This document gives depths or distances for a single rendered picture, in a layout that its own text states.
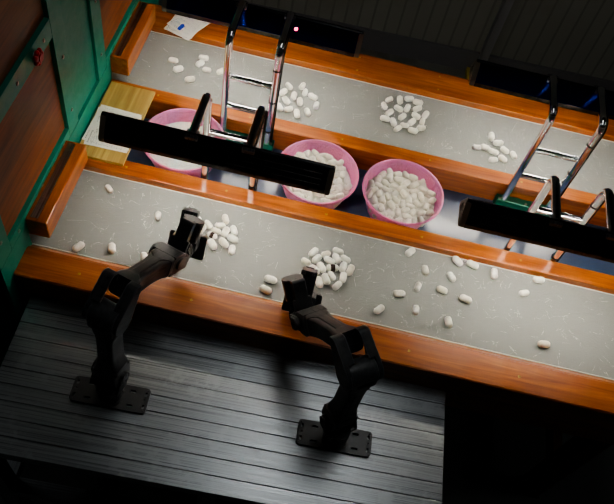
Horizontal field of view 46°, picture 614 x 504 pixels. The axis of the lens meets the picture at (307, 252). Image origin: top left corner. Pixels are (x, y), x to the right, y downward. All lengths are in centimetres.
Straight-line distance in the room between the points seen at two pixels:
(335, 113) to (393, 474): 123
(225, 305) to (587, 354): 106
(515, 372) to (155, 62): 157
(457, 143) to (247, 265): 91
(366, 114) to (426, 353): 93
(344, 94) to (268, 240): 70
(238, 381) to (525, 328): 85
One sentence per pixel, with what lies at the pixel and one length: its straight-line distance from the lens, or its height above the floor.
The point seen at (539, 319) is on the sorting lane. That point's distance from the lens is 227.
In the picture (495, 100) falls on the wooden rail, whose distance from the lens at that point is 277.
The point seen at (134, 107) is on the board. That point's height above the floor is 78.
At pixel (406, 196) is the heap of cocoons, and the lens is 237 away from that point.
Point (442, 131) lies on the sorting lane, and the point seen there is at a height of 74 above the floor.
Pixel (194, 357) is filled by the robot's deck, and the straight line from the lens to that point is 204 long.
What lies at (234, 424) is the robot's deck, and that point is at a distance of 197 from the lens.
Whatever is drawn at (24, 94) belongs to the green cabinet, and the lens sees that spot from 196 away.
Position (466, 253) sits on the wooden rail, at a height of 77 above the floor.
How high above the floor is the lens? 251
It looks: 55 degrees down
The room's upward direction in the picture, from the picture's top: 15 degrees clockwise
